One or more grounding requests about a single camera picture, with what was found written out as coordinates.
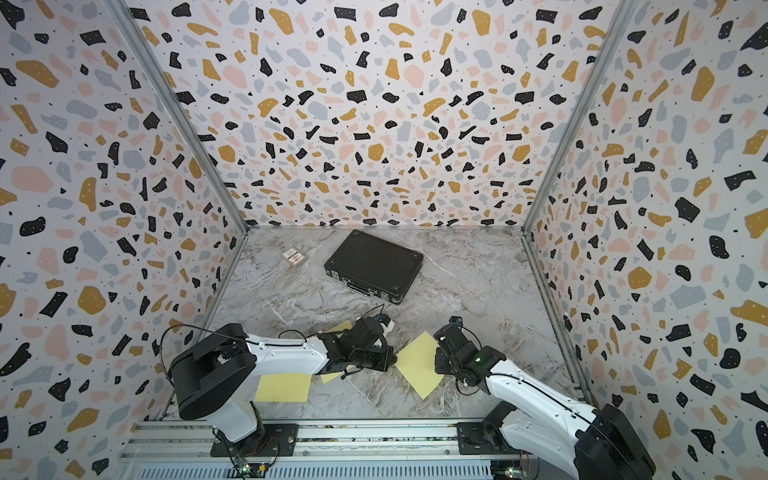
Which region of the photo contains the aluminium mounting rail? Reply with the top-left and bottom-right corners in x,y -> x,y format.
116,418 -> 589,480

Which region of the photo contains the black hard carrying case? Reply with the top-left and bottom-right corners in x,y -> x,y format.
324,230 -> 424,305

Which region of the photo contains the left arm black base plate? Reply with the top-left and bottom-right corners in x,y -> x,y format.
210,423 -> 300,459

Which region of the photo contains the aluminium corner post right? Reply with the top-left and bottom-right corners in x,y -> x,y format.
521,0 -> 638,238

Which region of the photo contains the aluminium corner post left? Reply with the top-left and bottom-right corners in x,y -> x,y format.
103,0 -> 249,235

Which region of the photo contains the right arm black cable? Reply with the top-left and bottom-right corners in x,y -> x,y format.
488,371 -> 637,475

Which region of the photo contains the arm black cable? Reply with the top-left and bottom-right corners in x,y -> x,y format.
157,323 -> 313,373
488,371 -> 637,475

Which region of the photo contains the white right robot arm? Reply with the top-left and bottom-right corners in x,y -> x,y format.
434,322 -> 657,479

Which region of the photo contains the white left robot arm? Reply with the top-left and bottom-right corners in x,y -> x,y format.
167,313 -> 397,443

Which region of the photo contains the yellow square paper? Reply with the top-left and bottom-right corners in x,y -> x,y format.
395,332 -> 444,399
254,373 -> 312,403
321,320 -> 352,384

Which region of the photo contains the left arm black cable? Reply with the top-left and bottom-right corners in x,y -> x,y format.
157,323 -> 313,373

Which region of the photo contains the aluminium corner post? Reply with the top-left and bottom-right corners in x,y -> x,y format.
103,0 -> 249,235
521,0 -> 638,238

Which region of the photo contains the playing card box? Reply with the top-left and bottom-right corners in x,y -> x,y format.
282,247 -> 306,267

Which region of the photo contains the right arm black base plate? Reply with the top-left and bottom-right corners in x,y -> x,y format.
456,422 -> 519,456

